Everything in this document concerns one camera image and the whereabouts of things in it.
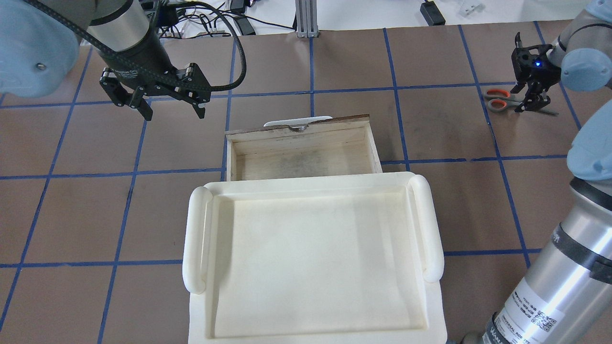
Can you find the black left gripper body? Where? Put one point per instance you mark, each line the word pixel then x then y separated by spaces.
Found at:
pixel 135 60

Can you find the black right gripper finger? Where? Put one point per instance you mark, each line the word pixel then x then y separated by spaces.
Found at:
pixel 537 101
pixel 520 105

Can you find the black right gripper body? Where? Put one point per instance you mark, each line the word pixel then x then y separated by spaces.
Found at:
pixel 541 75

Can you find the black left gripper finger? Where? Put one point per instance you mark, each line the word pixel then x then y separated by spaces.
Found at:
pixel 138 103
pixel 199 105

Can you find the grey orange scissors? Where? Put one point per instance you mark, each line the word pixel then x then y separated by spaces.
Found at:
pixel 498 100

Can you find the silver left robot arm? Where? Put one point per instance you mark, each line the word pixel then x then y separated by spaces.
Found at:
pixel 37 52

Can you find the light wooden drawer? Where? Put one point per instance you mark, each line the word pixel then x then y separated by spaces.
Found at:
pixel 338 146

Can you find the black power adapter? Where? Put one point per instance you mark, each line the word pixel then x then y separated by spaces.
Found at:
pixel 431 13

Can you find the white plastic tray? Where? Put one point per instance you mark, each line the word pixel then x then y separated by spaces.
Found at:
pixel 351 259

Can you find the white drawer handle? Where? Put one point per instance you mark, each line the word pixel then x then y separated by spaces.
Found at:
pixel 298 124

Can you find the aluminium frame post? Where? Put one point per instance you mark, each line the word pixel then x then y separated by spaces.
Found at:
pixel 306 19

